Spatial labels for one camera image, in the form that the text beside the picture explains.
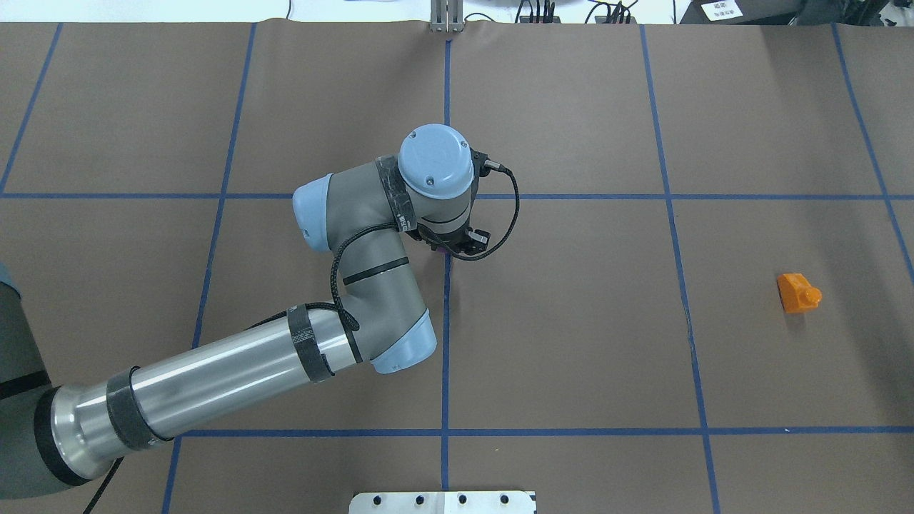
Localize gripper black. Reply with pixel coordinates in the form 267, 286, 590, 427
420, 223, 470, 253

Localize orange trapezoid block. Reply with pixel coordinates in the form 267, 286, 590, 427
776, 273, 823, 313

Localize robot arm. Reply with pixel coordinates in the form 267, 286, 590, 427
2, 124, 510, 500

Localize aluminium frame post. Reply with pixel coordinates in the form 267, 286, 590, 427
430, 0, 466, 34

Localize white camera pillar stand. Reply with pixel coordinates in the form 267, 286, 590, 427
347, 490, 538, 513

